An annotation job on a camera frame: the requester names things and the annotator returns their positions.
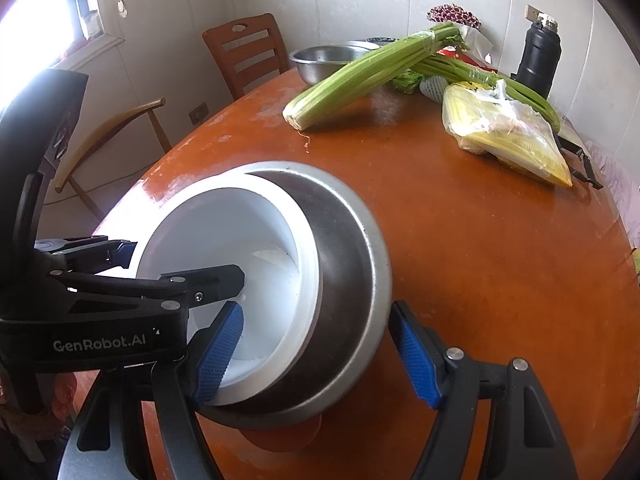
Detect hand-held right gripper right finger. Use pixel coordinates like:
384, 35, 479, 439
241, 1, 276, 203
389, 301, 581, 480

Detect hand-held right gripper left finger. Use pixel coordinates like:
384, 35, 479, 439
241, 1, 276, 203
75, 301, 246, 480

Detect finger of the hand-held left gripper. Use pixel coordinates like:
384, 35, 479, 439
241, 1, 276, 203
34, 236, 138, 273
50, 263, 247, 311

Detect red and white bowl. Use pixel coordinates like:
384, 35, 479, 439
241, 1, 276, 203
135, 162, 321, 406

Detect large steel bowl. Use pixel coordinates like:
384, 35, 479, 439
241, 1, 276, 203
192, 160, 393, 432

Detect pink plastic plate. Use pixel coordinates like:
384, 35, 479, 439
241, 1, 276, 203
240, 417, 323, 453

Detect person's left hand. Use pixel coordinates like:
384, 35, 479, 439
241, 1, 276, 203
0, 370, 98, 442

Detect light wooden armchair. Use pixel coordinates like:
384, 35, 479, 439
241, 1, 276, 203
52, 97, 173, 221

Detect brown wooden chair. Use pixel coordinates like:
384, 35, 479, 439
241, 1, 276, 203
202, 13, 291, 101

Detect bag of yellow noodles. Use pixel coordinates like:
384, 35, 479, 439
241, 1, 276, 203
441, 80, 573, 188

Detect small steel basin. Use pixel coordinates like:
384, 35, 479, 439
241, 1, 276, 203
288, 40, 383, 86

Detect window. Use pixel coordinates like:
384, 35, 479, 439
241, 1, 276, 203
0, 0, 126, 61

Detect celery bunch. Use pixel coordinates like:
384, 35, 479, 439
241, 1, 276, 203
410, 55, 562, 131
282, 22, 466, 131

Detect black kitchen tool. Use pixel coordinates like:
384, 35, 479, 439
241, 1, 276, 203
555, 132, 604, 191

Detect white foam fruit net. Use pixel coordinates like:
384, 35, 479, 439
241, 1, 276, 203
419, 76, 453, 100

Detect green leafy vegetable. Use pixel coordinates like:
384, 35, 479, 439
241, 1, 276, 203
390, 71, 426, 95

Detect black thermos bottle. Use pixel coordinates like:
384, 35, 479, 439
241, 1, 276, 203
515, 16, 563, 98

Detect dried flower bouquet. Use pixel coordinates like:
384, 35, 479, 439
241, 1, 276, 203
427, 4, 496, 61

